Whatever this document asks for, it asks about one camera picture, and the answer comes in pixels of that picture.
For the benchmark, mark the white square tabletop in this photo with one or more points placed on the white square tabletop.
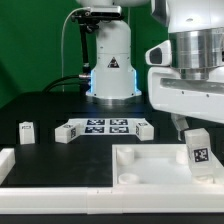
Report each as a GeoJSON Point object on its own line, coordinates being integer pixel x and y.
{"type": "Point", "coordinates": [159, 164]}

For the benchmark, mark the fiducial marker sheet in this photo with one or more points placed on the fiducial marker sheet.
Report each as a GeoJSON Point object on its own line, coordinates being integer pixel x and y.
{"type": "Point", "coordinates": [108, 126]}

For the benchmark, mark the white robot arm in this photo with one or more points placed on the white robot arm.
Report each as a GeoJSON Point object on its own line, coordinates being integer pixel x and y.
{"type": "Point", "coordinates": [183, 43]}

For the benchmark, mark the black camera on stand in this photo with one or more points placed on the black camera on stand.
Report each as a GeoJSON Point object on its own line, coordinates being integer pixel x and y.
{"type": "Point", "coordinates": [88, 20]}

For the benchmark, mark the white obstacle fence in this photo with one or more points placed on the white obstacle fence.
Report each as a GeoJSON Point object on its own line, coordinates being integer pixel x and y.
{"type": "Point", "coordinates": [202, 196]}

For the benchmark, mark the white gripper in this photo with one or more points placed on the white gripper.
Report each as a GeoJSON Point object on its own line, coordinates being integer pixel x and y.
{"type": "Point", "coordinates": [170, 93]}

